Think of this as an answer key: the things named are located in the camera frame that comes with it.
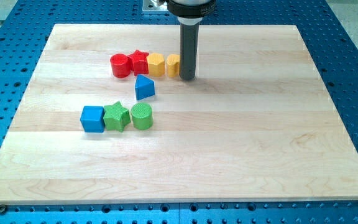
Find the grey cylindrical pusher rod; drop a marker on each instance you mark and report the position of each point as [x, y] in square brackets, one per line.
[189, 29]

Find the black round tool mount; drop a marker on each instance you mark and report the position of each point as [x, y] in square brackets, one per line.
[191, 9]

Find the blue triangle block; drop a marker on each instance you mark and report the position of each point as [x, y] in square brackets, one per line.
[144, 87]

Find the blue cube block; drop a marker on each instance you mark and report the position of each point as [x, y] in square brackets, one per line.
[92, 119]

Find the yellow heart block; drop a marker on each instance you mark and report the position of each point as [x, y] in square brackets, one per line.
[173, 65]

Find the yellow hexagon block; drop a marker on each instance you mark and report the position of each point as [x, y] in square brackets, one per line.
[156, 64]

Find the red star block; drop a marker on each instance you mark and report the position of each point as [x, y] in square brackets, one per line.
[139, 63]

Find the red cylinder block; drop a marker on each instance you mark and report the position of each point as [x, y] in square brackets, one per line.
[120, 65]

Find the green cylinder block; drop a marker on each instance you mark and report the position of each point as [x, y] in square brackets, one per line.
[142, 116]

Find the green star block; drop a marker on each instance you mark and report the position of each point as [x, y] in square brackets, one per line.
[116, 117]

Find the light wooden board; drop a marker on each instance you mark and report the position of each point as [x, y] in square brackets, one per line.
[256, 124]

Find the silver metal bracket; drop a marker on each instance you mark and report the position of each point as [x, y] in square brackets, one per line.
[154, 6]

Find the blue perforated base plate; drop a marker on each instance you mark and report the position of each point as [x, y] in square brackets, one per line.
[26, 30]

